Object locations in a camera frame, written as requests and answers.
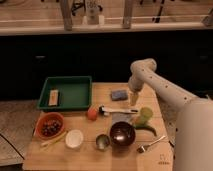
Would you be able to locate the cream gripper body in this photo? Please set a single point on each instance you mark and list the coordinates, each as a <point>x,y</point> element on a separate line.
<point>133,98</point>

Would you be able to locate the blue sponge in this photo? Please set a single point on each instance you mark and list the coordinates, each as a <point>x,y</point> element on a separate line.
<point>118,95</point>

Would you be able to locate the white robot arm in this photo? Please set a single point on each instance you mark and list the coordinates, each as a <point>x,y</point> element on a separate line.
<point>193,148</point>

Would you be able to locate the green plastic tray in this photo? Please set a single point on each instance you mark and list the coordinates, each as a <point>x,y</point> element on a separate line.
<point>74,93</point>

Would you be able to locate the green plastic cup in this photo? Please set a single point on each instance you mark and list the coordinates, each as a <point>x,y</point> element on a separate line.
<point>145,115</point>

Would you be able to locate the grey folded cloth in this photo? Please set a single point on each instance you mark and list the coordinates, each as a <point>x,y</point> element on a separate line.
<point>119,117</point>

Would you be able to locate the green chili pepper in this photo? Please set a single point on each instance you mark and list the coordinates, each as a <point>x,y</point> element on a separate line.
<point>145,127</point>

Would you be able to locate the dark red bowl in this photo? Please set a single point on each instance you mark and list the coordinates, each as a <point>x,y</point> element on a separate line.
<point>122,134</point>

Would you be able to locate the orange fruit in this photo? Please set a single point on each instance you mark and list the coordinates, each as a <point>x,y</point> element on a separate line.
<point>92,113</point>

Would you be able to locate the silver fork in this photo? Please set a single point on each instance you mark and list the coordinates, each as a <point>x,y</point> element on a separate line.
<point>144,148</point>

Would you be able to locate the small metal cup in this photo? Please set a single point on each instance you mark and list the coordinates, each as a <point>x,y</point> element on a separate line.
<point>102,141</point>

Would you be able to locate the white small bowl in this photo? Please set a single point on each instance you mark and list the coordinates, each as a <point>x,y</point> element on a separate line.
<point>74,139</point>

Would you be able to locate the small wooden block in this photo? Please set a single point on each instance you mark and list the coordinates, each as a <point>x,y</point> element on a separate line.
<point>53,98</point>

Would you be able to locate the orange bowl with berries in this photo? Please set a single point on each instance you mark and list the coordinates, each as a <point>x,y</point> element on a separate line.
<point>49,125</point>

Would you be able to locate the wooden chopsticks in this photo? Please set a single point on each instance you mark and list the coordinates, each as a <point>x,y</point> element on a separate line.
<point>46,143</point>

